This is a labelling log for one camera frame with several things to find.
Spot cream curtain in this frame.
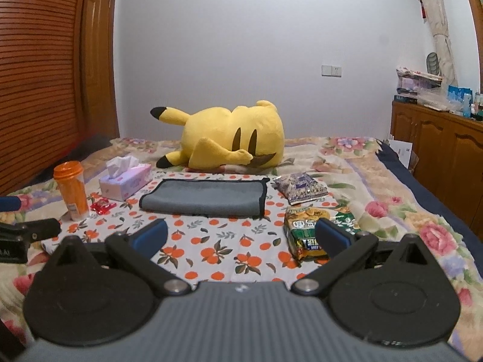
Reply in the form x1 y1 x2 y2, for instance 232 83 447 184
422 0 458 86

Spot orange patterned white cloth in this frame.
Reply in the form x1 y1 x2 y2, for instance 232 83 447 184
42 173 327 284

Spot orange lidded bottle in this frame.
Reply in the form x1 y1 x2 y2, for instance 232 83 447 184
53 161 89 221

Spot wooden room door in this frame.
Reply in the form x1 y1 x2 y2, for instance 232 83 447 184
80 0 119 139

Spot floral bed blanket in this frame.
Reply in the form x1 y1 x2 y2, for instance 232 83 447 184
1 137 482 361

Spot wooden side cabinet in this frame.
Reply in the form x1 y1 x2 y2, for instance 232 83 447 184
391 101 482 237

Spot purple snack bag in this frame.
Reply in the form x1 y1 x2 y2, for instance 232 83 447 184
273 173 328 205

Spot blue bottles on cabinet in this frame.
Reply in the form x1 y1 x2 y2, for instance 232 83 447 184
447 86 482 121

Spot white paper by cabinet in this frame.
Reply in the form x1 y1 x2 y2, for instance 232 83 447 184
388 139 413 169

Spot red candy wrapper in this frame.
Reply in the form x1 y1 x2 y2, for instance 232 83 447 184
90 198 117 215

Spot grey towel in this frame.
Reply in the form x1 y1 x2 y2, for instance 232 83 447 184
139 177 269 218

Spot pink tissue box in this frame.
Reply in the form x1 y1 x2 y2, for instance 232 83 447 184
99 155 152 201

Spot green yellow snack bag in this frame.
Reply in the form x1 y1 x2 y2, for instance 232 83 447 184
283 204 360 261

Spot wooden louvered wardrobe door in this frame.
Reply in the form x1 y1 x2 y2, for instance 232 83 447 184
1 0 85 194

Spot white wall switch plate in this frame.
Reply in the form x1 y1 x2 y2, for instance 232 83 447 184
321 65 342 78

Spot stack of papers and books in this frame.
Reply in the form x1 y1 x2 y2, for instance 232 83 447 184
394 67 451 111

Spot yellow Pikachu plush toy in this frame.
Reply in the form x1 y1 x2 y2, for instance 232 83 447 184
151 100 285 170

